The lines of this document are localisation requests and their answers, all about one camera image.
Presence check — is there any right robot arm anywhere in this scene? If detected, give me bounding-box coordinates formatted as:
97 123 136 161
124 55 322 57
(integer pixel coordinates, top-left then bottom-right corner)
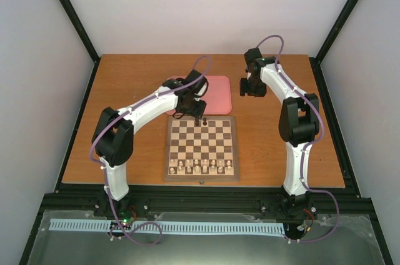
240 47 320 218

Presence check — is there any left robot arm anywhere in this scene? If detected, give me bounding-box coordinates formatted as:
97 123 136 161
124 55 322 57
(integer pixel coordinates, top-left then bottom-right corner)
89 69 209 217

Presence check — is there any light king chess piece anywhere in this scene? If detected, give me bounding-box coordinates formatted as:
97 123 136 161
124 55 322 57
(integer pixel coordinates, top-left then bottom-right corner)
202 159 209 174

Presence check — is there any light queen chess piece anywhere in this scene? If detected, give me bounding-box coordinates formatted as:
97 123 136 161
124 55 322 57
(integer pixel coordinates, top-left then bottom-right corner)
194 166 201 174

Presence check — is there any pink plastic tray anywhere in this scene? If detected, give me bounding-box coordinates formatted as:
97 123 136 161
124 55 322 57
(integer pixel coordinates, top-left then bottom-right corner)
158 71 232 116

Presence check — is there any wooden chessboard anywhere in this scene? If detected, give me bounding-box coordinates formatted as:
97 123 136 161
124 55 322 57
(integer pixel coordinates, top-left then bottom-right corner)
164 116 240 183

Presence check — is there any black aluminium frame rail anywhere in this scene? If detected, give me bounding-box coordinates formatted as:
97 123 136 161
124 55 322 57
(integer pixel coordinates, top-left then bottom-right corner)
37 183 374 225

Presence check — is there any light blue cable duct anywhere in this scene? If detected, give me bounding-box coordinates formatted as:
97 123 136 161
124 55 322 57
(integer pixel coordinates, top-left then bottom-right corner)
48 219 285 237

